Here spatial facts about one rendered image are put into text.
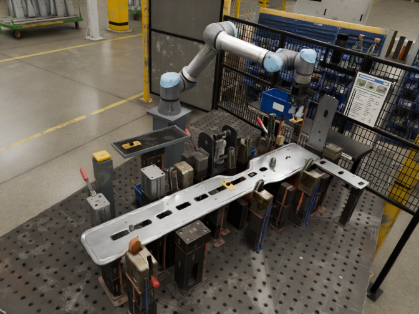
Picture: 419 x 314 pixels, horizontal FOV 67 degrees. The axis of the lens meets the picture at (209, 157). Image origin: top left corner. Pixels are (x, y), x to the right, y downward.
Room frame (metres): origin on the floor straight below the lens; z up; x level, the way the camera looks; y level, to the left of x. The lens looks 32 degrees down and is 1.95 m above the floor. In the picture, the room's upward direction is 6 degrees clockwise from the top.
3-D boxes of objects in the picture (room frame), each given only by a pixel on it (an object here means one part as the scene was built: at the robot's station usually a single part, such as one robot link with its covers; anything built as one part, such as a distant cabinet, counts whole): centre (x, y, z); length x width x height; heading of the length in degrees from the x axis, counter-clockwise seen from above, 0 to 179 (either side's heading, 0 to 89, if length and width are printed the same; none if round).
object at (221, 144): (1.49, -0.04, 0.94); 0.18 x 0.13 x 0.49; 133
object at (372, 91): (1.89, -0.92, 1.30); 0.23 x 0.02 x 0.31; 43
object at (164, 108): (1.85, 0.28, 1.15); 0.15 x 0.15 x 0.10
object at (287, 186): (1.33, -0.42, 0.84); 0.11 x 0.08 x 0.29; 43
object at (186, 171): (1.27, 0.12, 0.89); 0.13 x 0.11 x 0.38; 43
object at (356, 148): (2.03, -0.63, 1.02); 0.90 x 0.22 x 0.03; 43
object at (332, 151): (1.68, -0.74, 0.88); 0.08 x 0.08 x 0.36; 43
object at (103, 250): (1.25, -0.10, 1.00); 1.38 x 0.22 x 0.02; 133
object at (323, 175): (1.50, -0.63, 0.84); 0.11 x 0.10 x 0.28; 43
